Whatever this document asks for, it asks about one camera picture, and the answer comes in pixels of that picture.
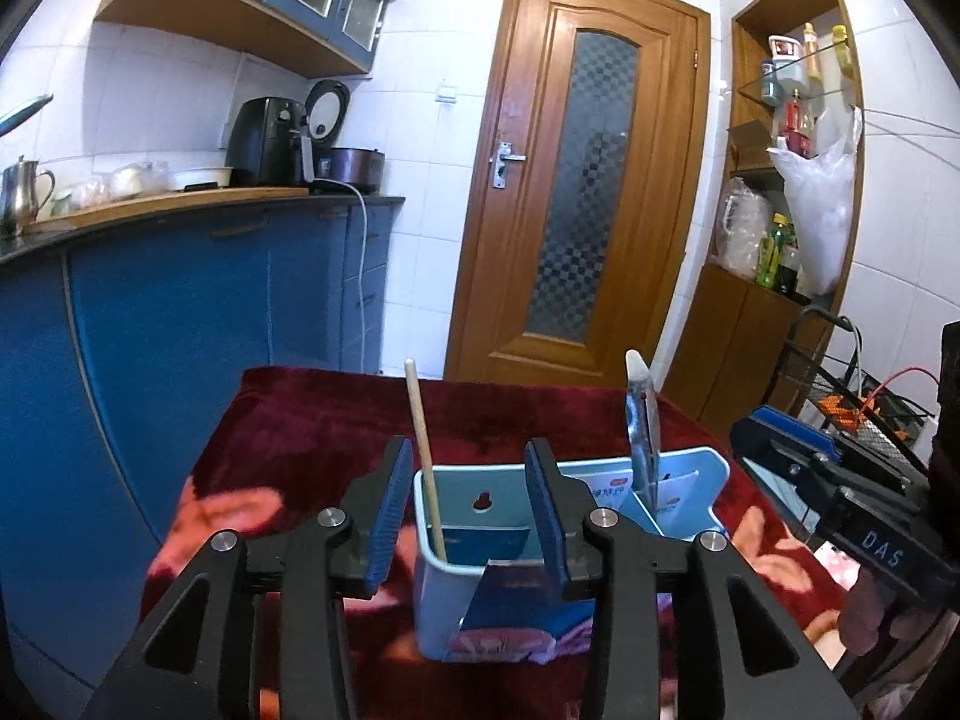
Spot white plastic bag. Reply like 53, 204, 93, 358
766, 105, 863, 297

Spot light blue utensil holder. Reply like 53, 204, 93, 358
412, 446, 732, 665

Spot white dish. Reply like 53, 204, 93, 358
169, 165, 233, 192

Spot blue base cabinet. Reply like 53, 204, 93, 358
0, 199, 406, 698

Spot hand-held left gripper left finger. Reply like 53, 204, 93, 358
79, 435, 417, 720

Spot glass door wall cabinet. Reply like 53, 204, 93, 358
94, 0, 421, 80

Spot clear food bags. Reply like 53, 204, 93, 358
71, 161, 170, 205

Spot grey spatula handle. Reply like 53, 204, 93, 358
0, 94, 55, 137

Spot dark bottle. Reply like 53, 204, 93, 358
776, 229, 803, 295

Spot red bottle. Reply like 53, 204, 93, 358
780, 90, 818, 158

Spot black wire cart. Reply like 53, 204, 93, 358
765, 307, 938, 481

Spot green bottle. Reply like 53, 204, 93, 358
756, 214, 796, 290

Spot black air fryer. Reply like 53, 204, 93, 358
225, 96, 316, 188

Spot wooden door with glass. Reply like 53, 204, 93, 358
442, 0, 712, 391

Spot metal door handle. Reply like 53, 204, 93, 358
489, 141, 527, 190

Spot metal kettle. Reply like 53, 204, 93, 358
0, 156, 57, 237

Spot clear plastic bag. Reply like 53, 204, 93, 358
712, 176, 773, 282

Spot metal tongs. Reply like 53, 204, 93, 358
625, 349, 665, 533

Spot dark red floral blanket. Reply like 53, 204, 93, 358
139, 366, 886, 720

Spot red cable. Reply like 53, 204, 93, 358
847, 366, 942, 428

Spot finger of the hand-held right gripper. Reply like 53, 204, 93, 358
730, 416, 826, 533
752, 405, 931, 500

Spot wooden chopstick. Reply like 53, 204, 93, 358
405, 358, 449, 563

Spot rice cooker with open lid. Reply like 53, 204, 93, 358
304, 79, 387, 194

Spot blue pink paper label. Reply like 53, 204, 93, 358
454, 555, 597, 667

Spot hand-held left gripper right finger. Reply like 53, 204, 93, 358
523, 437, 863, 720

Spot wooden board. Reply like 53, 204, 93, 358
22, 186, 312, 235

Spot white power cable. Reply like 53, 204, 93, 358
311, 178, 383, 376

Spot person's right hand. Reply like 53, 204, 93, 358
836, 574, 946, 680

